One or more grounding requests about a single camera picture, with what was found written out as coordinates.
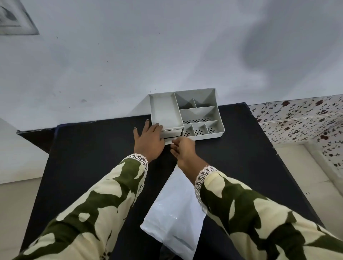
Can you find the grey organizer drawer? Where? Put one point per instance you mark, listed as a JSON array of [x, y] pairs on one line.
[[171, 133]]

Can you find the person's left little finger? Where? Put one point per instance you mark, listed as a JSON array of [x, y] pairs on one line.
[[137, 134]]

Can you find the person's right hand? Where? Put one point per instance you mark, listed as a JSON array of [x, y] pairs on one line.
[[185, 151]]

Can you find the white plastic bag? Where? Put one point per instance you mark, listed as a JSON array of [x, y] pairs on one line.
[[175, 214]]

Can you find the person's left forearm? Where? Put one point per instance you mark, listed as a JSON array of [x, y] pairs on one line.
[[91, 209]]

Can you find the grey compartment desk organizer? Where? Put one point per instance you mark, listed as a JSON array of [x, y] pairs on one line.
[[197, 113]]

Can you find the person's right thumb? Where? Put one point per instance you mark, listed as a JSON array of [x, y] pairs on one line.
[[174, 146]]

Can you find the person's right forearm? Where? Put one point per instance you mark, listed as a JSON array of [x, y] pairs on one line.
[[249, 214]]

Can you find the person's left hand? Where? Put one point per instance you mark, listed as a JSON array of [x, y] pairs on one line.
[[148, 143]]

